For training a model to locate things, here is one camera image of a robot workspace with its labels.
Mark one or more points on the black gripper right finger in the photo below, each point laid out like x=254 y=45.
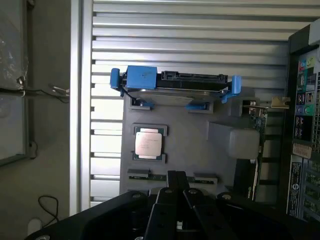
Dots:
x=192 y=212

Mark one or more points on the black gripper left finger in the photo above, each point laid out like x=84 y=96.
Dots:
x=163 y=212

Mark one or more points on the green RAM stick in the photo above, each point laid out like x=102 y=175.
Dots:
x=140 y=177

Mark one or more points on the silver CPU chip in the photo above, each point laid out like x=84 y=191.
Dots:
x=148 y=143

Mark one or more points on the grey plastic parts rack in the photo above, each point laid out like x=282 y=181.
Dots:
x=185 y=140

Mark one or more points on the green graphics card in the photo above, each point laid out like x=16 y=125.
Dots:
x=260 y=130

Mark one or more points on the hard disk in blue caddy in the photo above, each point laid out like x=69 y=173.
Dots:
x=172 y=85

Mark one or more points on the black PC case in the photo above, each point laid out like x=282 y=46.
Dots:
x=305 y=125

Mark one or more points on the metal clip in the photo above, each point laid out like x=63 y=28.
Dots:
x=60 y=90

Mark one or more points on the dark framed glass panel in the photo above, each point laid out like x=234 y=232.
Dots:
x=12 y=75

